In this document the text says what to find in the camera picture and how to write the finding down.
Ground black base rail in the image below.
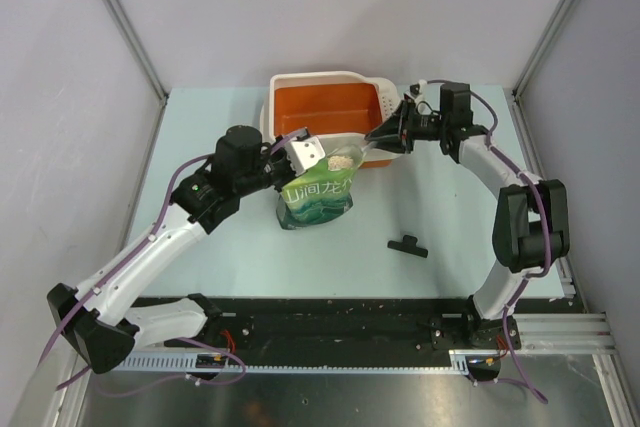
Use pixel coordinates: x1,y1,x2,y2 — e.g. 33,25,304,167
134,296,501,368

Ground clear plastic scoop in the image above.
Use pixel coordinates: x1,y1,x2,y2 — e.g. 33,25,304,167
326,142,376,170

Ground green litter bag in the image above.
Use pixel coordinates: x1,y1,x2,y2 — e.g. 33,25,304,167
276,156,361,230

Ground beige cat litter granules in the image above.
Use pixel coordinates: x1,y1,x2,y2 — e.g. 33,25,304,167
327,155,355,172

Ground aluminium frame post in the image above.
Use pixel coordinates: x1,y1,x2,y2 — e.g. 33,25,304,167
511,0,580,98
101,0,168,103

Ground orange and cream litter box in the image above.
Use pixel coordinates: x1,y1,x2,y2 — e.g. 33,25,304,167
259,71,400,153

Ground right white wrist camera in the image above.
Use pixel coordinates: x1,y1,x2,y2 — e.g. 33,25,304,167
404,79,428,104

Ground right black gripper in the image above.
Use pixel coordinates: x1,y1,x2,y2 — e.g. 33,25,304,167
367,99,450,154

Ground black bag clip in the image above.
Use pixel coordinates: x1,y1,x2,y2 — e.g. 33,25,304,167
387,235,429,259

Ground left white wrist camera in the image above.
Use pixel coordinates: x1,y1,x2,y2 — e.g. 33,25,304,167
285,136,326,177

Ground right aluminium frame post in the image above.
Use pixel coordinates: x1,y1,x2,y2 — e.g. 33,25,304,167
511,0,580,98

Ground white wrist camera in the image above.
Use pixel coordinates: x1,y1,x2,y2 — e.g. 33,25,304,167
285,136,326,177
404,79,428,104

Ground left aluminium frame post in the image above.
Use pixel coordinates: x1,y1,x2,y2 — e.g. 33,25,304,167
101,0,168,103

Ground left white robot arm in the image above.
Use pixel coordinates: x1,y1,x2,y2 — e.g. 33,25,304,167
41,125,326,374

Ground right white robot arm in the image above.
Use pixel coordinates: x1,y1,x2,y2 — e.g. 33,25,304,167
365,80,570,348

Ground aluminium side rail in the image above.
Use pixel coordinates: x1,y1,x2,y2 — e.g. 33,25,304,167
503,91,640,427

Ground white slotted cable duct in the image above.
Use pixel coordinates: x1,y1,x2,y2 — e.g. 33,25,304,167
114,349,498,375

